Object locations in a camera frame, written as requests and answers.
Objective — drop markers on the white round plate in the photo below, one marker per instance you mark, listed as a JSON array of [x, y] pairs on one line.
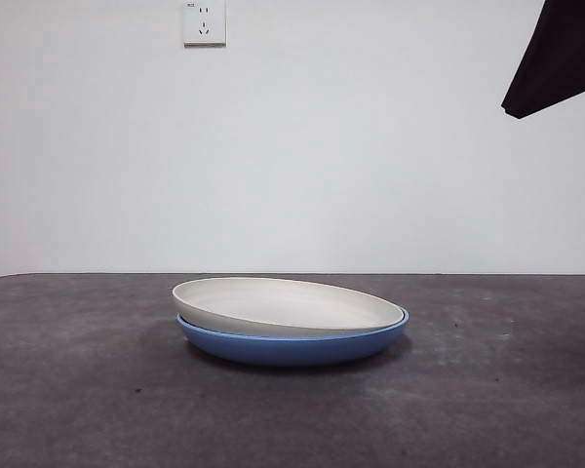
[[283, 307]]

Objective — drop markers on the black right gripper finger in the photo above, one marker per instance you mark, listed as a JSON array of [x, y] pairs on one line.
[[560, 58]]

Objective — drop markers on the blue round plate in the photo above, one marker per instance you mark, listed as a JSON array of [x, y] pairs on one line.
[[292, 351]]

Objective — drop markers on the white wall socket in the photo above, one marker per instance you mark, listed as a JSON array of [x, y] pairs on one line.
[[205, 24]]

